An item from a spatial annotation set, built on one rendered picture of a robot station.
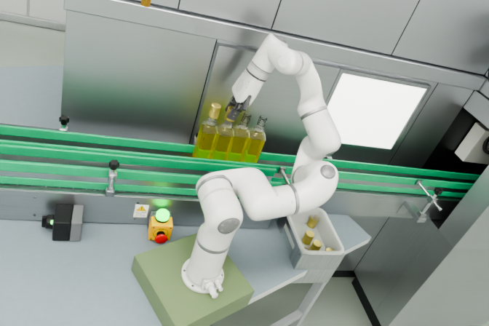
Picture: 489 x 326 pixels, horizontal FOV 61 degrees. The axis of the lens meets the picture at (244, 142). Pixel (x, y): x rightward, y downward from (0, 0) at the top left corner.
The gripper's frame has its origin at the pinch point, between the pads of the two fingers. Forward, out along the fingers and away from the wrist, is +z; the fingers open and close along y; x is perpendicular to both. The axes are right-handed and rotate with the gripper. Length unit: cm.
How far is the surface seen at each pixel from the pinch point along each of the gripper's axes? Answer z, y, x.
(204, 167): 20.9, 6.1, -0.3
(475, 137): -29, -12, 116
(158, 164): 25.4, 6.3, -15.0
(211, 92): 2.0, -12.2, -5.0
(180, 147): 22.6, -3.3, -7.8
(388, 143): -8, -13, 80
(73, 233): 47, 24, -34
